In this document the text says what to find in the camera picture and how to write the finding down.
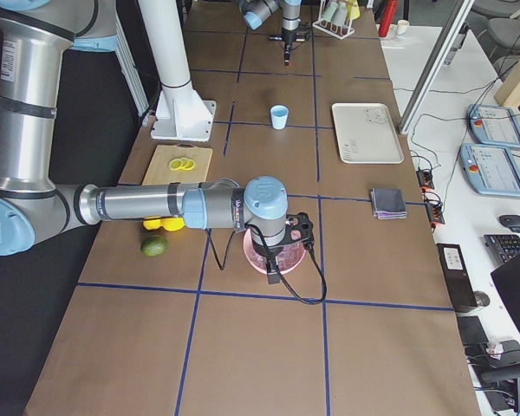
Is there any teach pendant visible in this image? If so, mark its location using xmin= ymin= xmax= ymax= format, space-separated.
xmin=459 ymin=144 xmax=520 ymax=198
xmin=466 ymin=104 xmax=520 ymax=150

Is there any aluminium frame post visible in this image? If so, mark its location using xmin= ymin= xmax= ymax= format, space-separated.
xmin=398 ymin=0 xmax=474 ymax=134

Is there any yellow lemon upper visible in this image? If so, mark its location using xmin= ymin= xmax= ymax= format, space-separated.
xmin=142 ymin=218 xmax=162 ymax=231

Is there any small white paper cup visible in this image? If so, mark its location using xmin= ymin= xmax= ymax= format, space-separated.
xmin=395 ymin=19 xmax=410 ymax=36

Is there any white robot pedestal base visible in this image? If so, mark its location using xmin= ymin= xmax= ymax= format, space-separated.
xmin=139 ymin=0 xmax=217 ymax=142

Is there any yellow lemon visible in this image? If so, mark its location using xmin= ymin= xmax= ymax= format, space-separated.
xmin=160 ymin=218 xmax=185 ymax=232
xmin=142 ymin=218 xmax=162 ymax=231

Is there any lemon slices stack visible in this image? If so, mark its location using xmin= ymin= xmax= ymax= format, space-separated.
xmin=168 ymin=158 xmax=196 ymax=172

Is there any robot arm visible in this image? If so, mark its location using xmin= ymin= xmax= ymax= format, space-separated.
xmin=0 ymin=1 xmax=291 ymax=283
xmin=236 ymin=0 xmax=302 ymax=66

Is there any black computer mouse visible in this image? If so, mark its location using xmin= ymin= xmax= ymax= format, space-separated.
xmin=497 ymin=214 xmax=520 ymax=233

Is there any red bottle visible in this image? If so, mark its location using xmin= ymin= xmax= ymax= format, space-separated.
xmin=378 ymin=0 xmax=399 ymax=38

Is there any black keyboard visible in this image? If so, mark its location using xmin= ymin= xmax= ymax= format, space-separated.
xmin=484 ymin=234 xmax=520 ymax=265

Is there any yellow lemon lower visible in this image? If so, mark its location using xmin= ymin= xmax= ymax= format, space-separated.
xmin=160 ymin=218 xmax=185 ymax=232

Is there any yellow cup on rack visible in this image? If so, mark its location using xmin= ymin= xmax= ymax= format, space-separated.
xmin=345 ymin=0 xmax=361 ymax=21

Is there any black box device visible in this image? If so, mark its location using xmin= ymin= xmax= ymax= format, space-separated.
xmin=436 ymin=243 xmax=478 ymax=313

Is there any steel muddler black tip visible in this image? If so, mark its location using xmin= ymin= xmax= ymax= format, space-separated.
xmin=269 ymin=35 xmax=309 ymax=42

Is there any upper teach pendant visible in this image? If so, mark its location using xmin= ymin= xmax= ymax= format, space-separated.
xmin=466 ymin=104 xmax=520 ymax=150

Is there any clear ice cubes pile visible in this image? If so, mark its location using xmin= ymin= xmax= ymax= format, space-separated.
xmin=249 ymin=243 xmax=305 ymax=273

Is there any pink bowl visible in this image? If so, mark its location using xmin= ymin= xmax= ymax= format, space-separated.
xmin=243 ymin=230 xmax=306 ymax=275

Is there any white cup on rack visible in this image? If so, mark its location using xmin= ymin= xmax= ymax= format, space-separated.
xmin=331 ymin=2 xmax=350 ymax=27

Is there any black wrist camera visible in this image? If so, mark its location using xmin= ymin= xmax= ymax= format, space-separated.
xmin=283 ymin=212 xmax=315 ymax=250
xmin=296 ymin=23 xmax=312 ymax=42

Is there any lower teach pendant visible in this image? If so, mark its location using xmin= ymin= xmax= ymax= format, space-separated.
xmin=459 ymin=144 xmax=520 ymax=198

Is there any green avocado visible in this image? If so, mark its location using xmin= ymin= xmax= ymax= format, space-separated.
xmin=140 ymin=235 xmax=169 ymax=257

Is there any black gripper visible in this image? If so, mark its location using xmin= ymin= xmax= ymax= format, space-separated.
xmin=282 ymin=29 xmax=296 ymax=66
xmin=253 ymin=243 xmax=285 ymax=285

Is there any cream bear tray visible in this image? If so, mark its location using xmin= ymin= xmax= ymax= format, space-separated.
xmin=331 ymin=103 xmax=404 ymax=165

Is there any grey folded cloth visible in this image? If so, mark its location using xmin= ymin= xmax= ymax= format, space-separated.
xmin=370 ymin=188 xmax=407 ymax=219

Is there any white wire cup rack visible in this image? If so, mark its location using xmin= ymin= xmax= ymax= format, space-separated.
xmin=313 ymin=1 xmax=355 ymax=40

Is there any light blue plastic cup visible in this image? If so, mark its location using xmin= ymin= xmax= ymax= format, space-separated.
xmin=270 ymin=104 xmax=289 ymax=130

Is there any mint green cup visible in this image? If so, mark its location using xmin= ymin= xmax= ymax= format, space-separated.
xmin=320 ymin=0 xmax=338 ymax=23

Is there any bamboo cutting board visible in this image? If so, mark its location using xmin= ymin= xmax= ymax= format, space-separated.
xmin=142 ymin=145 xmax=212 ymax=185

